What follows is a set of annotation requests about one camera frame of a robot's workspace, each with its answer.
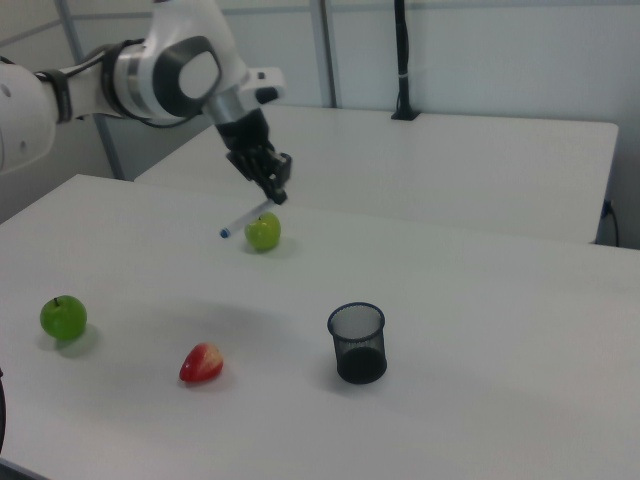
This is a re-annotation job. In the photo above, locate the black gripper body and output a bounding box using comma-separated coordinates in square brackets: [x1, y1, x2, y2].
[214, 107, 295, 187]

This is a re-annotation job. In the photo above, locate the blue and white marker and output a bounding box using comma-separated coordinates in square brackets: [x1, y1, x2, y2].
[218, 199, 276, 240]

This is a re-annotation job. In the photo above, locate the glossy yellow-green apple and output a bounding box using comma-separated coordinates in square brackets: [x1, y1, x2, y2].
[243, 211, 283, 254]

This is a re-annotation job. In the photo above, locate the black mesh pen cup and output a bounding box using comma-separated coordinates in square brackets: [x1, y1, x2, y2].
[327, 301, 389, 385]

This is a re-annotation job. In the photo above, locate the red toy strawberry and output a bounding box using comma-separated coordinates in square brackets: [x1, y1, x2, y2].
[178, 341, 225, 385]

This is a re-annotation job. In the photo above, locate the matte dark green apple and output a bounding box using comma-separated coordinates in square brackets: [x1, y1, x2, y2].
[39, 294, 89, 342]

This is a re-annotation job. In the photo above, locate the grey partition frame post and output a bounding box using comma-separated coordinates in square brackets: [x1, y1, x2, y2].
[308, 0, 343, 109]

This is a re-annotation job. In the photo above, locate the black camera pole with base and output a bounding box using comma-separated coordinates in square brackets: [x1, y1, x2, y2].
[389, 0, 422, 122]

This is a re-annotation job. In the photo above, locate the black cable at table edge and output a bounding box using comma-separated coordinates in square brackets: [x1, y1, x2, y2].
[601, 198, 622, 247]

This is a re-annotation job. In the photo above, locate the black curved cable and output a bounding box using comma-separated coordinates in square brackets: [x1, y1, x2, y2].
[0, 366, 9, 447]

